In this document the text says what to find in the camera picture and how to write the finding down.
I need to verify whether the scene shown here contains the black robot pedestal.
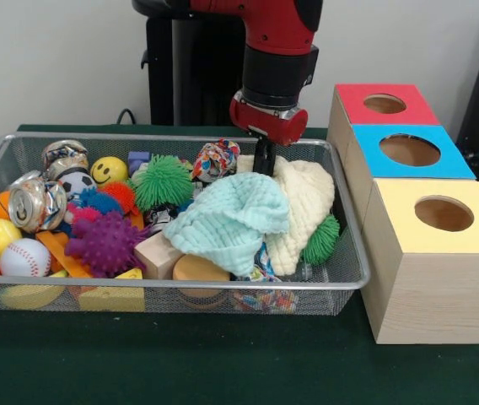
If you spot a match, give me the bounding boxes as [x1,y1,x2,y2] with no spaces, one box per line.
[132,0,261,127]

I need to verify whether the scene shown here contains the purple spiky ball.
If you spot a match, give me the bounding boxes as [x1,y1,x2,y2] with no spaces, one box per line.
[65,209,150,278]

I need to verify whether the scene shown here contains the white baseball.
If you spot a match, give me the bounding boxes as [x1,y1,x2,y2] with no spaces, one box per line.
[0,238,53,278]

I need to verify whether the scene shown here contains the orange round disc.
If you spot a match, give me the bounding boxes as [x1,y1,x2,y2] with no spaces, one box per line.
[173,254,231,298]

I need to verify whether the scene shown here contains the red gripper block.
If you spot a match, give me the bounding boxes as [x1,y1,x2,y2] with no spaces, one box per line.
[228,88,309,177]

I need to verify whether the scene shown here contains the wooden three-hole sorting box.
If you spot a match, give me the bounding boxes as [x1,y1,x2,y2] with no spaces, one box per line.
[326,83,479,345]

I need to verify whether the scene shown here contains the dark green table cloth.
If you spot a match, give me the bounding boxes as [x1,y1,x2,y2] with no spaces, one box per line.
[0,125,479,405]

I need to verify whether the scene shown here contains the wooden cube block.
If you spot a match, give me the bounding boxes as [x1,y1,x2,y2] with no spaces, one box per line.
[135,232,186,280]

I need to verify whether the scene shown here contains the green spiky ball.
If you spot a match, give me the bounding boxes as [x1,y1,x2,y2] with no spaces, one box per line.
[133,154,194,212]
[303,213,342,266]

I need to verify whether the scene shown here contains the clear mesh bin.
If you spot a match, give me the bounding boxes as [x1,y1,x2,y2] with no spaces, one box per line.
[0,132,372,315]

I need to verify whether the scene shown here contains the yellow smiley face ball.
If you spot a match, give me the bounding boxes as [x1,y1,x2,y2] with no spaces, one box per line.
[90,156,128,186]

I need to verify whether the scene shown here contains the cream knitted cloth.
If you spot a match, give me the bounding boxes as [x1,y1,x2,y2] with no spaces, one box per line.
[236,154,336,277]

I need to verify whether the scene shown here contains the mint green cloth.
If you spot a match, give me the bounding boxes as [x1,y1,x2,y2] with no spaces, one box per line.
[163,172,292,278]

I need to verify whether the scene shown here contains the crushed silver can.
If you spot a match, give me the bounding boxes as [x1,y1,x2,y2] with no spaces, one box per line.
[8,171,68,234]

